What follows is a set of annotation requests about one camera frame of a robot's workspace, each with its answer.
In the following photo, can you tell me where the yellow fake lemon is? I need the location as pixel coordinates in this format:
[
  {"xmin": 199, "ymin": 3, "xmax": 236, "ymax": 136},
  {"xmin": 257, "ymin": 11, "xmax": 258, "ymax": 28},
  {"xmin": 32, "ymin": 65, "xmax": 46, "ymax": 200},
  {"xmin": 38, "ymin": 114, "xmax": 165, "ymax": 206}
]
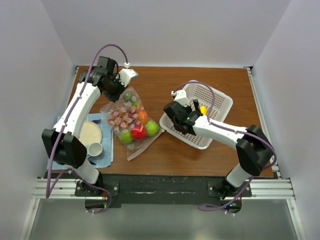
[{"xmin": 200, "ymin": 105, "xmax": 207, "ymax": 115}]

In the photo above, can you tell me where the white plastic basket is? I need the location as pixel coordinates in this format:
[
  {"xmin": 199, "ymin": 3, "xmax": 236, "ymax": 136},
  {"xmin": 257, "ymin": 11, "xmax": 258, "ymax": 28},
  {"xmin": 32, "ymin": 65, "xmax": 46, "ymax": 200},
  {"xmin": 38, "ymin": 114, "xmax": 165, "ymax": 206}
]
[{"xmin": 159, "ymin": 79, "xmax": 235, "ymax": 150}]

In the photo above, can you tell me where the clear zip top bag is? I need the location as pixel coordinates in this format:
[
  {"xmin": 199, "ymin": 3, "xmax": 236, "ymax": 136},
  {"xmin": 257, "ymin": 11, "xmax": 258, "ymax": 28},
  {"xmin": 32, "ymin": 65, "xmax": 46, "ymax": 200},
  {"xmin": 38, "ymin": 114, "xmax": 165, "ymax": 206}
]
[{"xmin": 100, "ymin": 87, "xmax": 165, "ymax": 161}]

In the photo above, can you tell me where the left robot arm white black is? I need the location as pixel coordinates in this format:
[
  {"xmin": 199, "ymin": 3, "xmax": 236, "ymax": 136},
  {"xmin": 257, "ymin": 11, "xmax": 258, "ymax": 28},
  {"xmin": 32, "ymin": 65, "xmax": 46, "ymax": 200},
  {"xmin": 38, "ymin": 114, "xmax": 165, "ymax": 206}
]
[{"xmin": 41, "ymin": 56, "xmax": 127, "ymax": 197}]

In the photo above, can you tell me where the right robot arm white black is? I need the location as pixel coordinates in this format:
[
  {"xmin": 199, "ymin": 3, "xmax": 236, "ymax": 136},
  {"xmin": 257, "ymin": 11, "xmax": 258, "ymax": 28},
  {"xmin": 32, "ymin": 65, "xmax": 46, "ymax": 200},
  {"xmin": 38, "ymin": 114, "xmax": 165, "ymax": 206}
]
[{"xmin": 163, "ymin": 100, "xmax": 276, "ymax": 197}]

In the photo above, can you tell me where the orange fake orange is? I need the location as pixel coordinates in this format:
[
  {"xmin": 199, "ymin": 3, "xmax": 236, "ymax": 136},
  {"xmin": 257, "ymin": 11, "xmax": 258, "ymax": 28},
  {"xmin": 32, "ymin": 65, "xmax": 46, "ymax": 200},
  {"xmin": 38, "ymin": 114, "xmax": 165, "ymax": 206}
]
[{"xmin": 139, "ymin": 110, "xmax": 149, "ymax": 124}]

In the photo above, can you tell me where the red fake apple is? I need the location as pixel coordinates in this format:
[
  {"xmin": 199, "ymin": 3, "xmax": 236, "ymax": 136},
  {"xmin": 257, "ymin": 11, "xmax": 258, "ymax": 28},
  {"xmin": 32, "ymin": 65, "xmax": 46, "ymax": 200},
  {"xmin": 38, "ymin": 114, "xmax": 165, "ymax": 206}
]
[{"xmin": 130, "ymin": 124, "xmax": 148, "ymax": 141}]

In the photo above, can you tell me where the green fake apple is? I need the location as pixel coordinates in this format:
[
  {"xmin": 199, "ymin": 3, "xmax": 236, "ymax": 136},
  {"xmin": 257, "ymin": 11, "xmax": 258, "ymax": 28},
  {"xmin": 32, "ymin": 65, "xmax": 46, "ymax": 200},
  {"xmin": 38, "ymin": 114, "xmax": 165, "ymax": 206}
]
[{"xmin": 119, "ymin": 131, "xmax": 133, "ymax": 144}]

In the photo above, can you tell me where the beige ceramic plate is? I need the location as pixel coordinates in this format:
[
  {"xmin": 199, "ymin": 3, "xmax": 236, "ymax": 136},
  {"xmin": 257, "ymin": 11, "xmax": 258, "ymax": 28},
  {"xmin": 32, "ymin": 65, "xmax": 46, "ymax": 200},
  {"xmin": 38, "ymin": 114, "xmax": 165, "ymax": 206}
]
[{"xmin": 79, "ymin": 121, "xmax": 102, "ymax": 147}]

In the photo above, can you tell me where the white ceramic cup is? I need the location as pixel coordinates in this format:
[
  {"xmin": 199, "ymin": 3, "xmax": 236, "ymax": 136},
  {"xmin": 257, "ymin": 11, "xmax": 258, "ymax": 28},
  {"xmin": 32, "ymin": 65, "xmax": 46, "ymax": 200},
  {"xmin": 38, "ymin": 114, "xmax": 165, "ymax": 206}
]
[{"xmin": 87, "ymin": 142, "xmax": 104, "ymax": 158}]

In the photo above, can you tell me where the blue checkered cloth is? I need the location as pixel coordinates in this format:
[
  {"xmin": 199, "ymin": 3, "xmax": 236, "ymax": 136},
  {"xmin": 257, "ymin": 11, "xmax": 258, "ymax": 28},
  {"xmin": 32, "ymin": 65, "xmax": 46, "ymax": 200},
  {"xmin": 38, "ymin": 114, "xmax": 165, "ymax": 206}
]
[{"xmin": 86, "ymin": 113, "xmax": 114, "ymax": 169}]

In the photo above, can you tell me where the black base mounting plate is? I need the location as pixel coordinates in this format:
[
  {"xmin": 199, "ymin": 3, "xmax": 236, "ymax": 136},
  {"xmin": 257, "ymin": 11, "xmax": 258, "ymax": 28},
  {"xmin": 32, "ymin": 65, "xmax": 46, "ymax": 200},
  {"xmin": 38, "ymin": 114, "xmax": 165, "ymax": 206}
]
[{"xmin": 75, "ymin": 174, "xmax": 252, "ymax": 213}]

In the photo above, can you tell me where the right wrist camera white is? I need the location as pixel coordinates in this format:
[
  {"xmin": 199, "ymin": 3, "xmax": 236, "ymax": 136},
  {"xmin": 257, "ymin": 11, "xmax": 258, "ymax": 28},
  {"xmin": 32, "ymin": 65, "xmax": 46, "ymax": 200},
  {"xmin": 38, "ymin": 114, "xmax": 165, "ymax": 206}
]
[{"xmin": 171, "ymin": 89, "xmax": 191, "ymax": 109}]

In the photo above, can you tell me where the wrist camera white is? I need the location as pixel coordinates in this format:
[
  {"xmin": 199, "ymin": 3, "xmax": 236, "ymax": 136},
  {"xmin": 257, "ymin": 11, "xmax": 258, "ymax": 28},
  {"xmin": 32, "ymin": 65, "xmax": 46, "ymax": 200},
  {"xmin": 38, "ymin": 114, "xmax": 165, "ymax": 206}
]
[
  {"xmin": 171, "ymin": 89, "xmax": 191, "ymax": 109},
  {"xmin": 119, "ymin": 62, "xmax": 139, "ymax": 88}
]

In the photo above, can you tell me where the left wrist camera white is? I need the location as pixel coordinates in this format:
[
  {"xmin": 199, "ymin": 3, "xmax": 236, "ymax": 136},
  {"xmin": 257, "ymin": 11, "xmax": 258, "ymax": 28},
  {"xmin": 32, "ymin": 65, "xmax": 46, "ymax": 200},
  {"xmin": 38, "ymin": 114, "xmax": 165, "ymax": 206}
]
[{"xmin": 119, "ymin": 62, "xmax": 139, "ymax": 88}]

